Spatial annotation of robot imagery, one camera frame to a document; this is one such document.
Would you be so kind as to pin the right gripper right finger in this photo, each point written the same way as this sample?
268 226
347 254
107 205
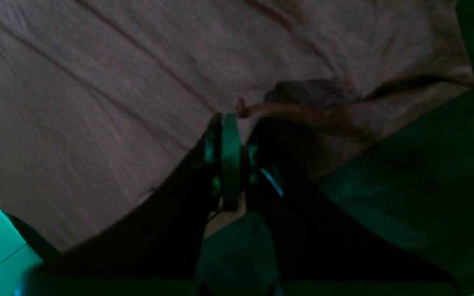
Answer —
320 250

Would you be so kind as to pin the red long-sleeve shirt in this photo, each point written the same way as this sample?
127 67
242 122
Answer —
100 99

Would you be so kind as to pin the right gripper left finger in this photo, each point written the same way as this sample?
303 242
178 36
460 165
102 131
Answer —
154 250

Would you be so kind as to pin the black table cloth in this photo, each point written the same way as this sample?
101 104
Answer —
426 185

